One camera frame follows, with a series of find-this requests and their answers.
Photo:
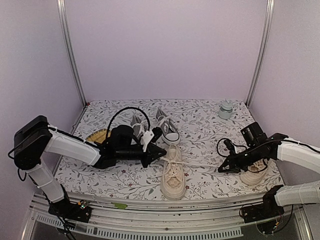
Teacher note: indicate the right aluminium frame post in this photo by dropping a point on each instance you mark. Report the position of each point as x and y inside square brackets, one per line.
[261, 52]

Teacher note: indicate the left aluminium frame post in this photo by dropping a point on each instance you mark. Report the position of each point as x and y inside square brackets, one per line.
[62, 13]

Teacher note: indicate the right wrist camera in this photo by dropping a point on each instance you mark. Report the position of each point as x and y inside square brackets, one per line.
[230, 146]

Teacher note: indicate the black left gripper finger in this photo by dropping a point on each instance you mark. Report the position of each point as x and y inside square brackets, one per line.
[156, 151]
[150, 159]

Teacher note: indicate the floral patterned table mat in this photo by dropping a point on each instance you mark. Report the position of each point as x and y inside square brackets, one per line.
[201, 131]

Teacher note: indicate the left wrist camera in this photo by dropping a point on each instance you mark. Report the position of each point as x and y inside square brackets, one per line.
[150, 136]

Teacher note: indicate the beige sneaker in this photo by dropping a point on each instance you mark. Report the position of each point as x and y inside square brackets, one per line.
[172, 179]
[255, 172]

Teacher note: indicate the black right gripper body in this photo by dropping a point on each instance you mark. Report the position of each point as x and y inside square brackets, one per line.
[251, 157]

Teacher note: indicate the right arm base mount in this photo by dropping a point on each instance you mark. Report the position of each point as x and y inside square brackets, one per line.
[262, 211]

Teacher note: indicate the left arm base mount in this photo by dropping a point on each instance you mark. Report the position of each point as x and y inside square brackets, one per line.
[80, 211]

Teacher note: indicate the aluminium front rail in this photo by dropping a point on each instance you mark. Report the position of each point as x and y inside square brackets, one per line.
[209, 219]

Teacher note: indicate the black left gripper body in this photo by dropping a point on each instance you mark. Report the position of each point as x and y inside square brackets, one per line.
[124, 154]

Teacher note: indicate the green tape piece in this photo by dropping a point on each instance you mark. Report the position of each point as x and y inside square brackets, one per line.
[120, 206]

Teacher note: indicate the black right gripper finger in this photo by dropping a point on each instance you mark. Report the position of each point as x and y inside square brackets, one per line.
[231, 171]
[229, 163]

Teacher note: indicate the yellow bamboo fan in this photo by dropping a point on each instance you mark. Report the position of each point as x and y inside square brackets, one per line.
[98, 136]

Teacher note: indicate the aluminium frame post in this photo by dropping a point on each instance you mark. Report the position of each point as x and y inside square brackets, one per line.
[261, 52]
[62, 13]

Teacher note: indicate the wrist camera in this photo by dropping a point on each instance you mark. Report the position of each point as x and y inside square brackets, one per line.
[150, 136]
[230, 146]

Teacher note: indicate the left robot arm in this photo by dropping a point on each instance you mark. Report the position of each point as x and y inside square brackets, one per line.
[38, 137]

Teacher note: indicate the grey sneaker with white laces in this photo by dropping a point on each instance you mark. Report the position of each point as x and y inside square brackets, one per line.
[139, 126]

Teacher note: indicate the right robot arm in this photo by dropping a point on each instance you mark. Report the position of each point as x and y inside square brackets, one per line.
[302, 154]

